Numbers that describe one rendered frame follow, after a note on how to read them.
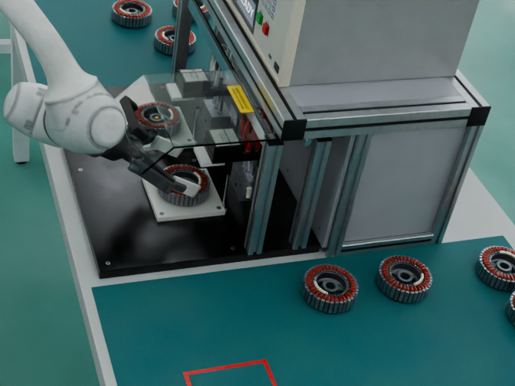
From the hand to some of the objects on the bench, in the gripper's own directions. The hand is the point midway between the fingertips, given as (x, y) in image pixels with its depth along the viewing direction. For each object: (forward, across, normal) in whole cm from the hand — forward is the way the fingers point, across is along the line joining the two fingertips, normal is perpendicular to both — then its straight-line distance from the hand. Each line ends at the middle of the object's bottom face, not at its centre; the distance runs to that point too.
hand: (184, 169), depth 198 cm
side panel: (+40, +21, +12) cm, 46 cm away
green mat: (+25, +53, +4) cm, 58 cm away
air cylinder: (+16, 0, +1) cm, 16 cm away
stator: (+3, 0, -5) cm, 6 cm away
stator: (+18, -65, -1) cm, 67 cm away
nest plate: (+4, 0, -6) cm, 7 cm away
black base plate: (+6, -12, -7) cm, 15 cm away
